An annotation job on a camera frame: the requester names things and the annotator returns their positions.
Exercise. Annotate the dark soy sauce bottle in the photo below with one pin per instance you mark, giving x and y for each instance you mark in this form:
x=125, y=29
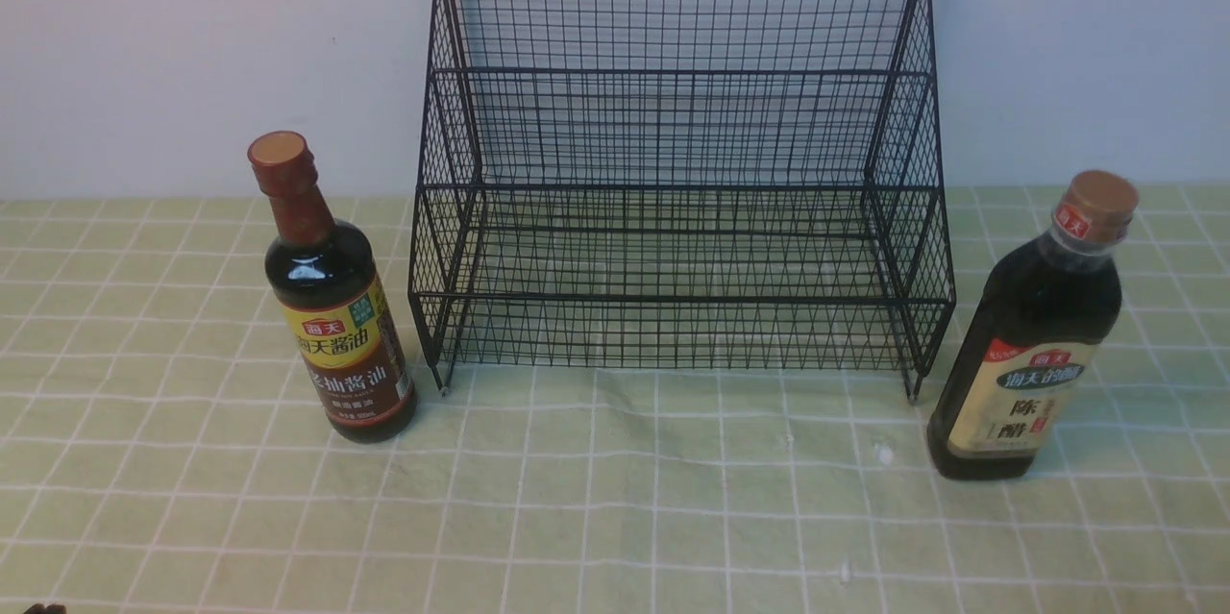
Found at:
x=323, y=273

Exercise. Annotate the dark vinegar bottle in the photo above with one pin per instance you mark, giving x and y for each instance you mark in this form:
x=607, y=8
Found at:
x=1045, y=309

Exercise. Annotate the green checkered tablecloth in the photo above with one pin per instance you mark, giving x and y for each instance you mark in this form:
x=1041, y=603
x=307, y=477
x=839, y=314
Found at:
x=163, y=452

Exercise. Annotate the black wire mesh shelf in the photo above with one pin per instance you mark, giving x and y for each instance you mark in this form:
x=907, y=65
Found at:
x=682, y=184

